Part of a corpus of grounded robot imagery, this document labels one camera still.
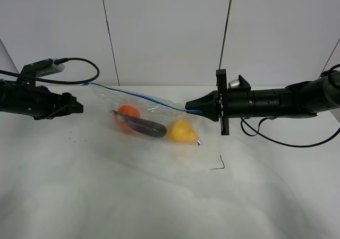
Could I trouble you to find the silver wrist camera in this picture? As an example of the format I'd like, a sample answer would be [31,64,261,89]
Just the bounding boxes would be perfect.
[228,79,240,88]
[20,58,65,78]

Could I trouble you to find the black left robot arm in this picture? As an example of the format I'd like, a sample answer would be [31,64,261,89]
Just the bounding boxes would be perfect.
[1,79,84,120]

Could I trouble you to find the clear zip bag blue zipper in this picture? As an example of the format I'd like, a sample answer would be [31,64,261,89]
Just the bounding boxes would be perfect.
[85,83,202,146]

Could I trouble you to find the black right camera cable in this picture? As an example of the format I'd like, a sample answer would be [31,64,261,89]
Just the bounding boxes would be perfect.
[240,116,340,147]

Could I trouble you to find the black left camera cable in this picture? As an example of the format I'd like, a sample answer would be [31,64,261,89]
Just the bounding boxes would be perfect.
[0,57,100,85]

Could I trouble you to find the yellow pear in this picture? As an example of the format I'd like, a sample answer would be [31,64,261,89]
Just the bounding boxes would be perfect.
[166,119,199,143]

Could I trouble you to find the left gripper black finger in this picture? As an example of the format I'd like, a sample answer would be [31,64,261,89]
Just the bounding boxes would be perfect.
[62,92,83,114]

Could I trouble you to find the purple eggplant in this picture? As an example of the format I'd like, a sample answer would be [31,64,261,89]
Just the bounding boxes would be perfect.
[111,110,167,138]

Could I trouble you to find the orange fruit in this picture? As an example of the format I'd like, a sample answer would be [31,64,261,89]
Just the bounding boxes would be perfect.
[114,105,140,133]

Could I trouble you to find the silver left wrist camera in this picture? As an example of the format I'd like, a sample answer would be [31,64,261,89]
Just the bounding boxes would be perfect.
[20,58,65,78]

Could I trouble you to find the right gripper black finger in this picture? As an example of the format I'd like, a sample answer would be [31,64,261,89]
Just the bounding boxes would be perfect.
[185,90,219,122]

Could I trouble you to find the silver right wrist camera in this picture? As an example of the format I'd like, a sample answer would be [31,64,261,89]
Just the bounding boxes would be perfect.
[228,79,240,88]

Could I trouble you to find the black camera cable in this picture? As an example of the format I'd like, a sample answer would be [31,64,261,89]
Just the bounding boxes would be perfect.
[240,116,340,147]
[0,57,100,85]

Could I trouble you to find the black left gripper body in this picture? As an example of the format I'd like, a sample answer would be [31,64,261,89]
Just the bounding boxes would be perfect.
[33,86,70,120]

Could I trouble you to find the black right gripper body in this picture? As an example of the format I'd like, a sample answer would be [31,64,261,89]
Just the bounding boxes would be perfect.
[216,69,251,135]

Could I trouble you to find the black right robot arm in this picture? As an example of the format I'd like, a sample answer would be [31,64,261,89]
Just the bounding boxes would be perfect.
[185,67,339,135]

